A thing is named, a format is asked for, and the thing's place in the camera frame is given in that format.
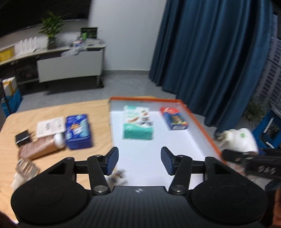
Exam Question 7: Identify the white mosquito repellent plug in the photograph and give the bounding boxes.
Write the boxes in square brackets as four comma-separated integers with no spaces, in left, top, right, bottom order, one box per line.
[217,128,259,154]

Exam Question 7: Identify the yellow box on cabinet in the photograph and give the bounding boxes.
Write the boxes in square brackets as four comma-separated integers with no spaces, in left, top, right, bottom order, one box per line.
[0,45,15,62]

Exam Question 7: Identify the black usb charger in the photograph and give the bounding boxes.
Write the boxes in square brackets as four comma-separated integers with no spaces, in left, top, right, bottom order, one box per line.
[15,130,31,148]

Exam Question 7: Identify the blue bag with boxes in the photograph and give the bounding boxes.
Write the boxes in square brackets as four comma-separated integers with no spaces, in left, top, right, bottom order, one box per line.
[1,76,22,117]

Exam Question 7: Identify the brown cosmetic tube white cap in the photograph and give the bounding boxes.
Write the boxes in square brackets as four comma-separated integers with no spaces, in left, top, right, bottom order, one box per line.
[18,133,66,160]

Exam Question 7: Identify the white flat product box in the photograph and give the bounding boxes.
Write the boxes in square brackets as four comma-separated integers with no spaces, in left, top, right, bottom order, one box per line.
[36,117,66,139]

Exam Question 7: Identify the dark blue curtain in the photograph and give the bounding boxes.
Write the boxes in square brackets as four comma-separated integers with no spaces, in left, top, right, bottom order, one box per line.
[149,1,273,133]

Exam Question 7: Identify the white tv cabinet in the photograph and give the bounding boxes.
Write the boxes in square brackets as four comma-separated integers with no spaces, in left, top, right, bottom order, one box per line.
[1,44,106,88]

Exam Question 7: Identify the potted plant on cabinet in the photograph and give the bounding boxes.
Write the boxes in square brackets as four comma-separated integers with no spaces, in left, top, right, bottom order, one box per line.
[39,12,64,50]

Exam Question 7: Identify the clear glass refill bottle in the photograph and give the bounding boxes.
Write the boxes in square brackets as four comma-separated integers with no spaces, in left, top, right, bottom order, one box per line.
[11,158,40,190]

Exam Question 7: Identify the red tiger playing card box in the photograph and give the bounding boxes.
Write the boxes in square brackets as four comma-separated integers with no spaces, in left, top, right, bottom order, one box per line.
[159,107,188,130]

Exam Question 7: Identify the green bandage box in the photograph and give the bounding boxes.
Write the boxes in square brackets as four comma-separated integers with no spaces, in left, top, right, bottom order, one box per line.
[122,105,154,140]

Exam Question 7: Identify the black wall television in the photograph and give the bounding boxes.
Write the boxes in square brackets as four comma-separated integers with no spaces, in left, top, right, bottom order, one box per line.
[0,0,91,37]

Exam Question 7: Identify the black green display box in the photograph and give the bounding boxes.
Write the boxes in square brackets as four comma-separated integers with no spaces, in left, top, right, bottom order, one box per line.
[80,27,98,40]

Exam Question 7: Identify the white wifi router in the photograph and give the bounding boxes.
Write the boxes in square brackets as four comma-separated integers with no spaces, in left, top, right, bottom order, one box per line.
[17,37,37,56]

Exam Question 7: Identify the blue tin box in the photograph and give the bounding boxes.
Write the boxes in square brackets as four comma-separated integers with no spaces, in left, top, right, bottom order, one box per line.
[65,114,93,150]

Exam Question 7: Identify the person's right hand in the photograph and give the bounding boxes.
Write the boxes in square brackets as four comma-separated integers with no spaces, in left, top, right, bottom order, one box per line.
[271,187,281,227]

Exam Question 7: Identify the orange white cardboard tray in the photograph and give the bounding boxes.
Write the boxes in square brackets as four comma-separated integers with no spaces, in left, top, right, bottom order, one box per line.
[109,97,221,188]

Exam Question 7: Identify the small floor plant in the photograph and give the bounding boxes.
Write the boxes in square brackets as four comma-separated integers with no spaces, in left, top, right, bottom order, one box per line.
[242,96,267,128]

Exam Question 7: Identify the blue stool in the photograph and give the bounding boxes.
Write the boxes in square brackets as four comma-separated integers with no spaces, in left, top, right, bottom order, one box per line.
[251,108,281,191]

